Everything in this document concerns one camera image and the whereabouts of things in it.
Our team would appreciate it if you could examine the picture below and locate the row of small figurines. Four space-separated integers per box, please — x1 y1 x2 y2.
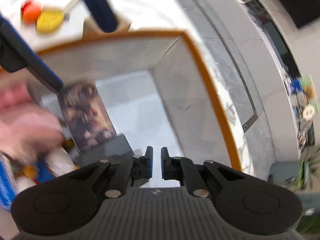
284 76 316 151

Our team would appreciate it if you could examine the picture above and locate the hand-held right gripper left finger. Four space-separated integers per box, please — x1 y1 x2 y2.
69 146 154 198

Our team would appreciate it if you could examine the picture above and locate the painted-cover picture book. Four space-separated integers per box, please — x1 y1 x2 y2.
58 80 117 153

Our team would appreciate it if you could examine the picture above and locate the orange-rimmed white cardboard box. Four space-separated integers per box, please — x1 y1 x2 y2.
35 30 243 173

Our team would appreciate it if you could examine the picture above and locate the green potted plant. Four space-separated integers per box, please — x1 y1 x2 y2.
287 152 320 198

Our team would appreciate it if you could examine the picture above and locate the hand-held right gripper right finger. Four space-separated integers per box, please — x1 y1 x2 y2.
161 147 244 197

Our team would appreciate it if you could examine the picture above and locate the white marble bench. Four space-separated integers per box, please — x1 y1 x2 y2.
160 0 320 161

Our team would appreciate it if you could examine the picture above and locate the black television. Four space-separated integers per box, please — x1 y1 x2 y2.
265 0 320 30

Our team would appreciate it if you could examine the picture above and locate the orange crochet ball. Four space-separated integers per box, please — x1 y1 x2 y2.
21 2 42 25

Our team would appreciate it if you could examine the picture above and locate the blue box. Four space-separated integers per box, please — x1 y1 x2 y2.
0 155 20 213

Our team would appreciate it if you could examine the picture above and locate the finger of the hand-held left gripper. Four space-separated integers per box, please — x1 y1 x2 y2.
72 0 118 34
0 14 64 96

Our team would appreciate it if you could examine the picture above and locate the blue doll figure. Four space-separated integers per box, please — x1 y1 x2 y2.
14 162 55 194

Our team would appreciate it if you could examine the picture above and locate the brown cardboard cube box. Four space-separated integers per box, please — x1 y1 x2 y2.
82 12 132 39

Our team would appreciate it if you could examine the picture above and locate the grey trash bin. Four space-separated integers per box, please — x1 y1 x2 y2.
269 161 304 188

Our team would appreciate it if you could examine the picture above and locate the dark grey gift box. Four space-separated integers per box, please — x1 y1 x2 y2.
72 134 141 171

